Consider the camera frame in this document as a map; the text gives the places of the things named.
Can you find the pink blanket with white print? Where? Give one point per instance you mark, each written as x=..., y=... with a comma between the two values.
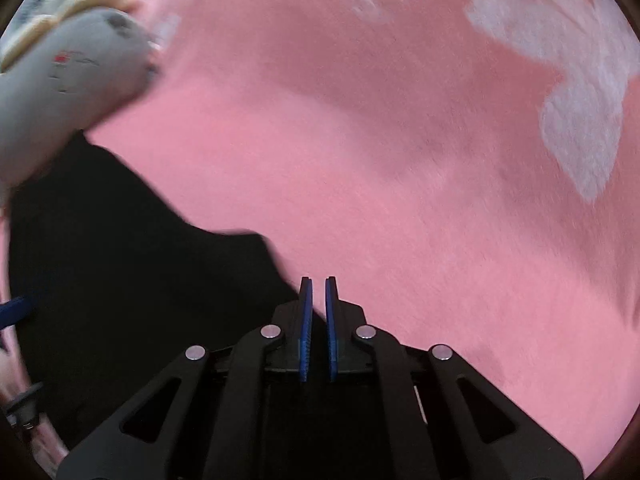
x=350, y=135

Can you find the black pants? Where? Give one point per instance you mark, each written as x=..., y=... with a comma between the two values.
x=125, y=270

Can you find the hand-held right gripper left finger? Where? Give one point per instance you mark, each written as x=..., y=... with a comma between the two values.
x=306, y=332

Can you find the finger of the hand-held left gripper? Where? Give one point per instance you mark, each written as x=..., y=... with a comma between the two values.
x=15, y=312

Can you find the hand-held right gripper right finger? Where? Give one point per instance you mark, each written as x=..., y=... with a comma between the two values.
x=331, y=332

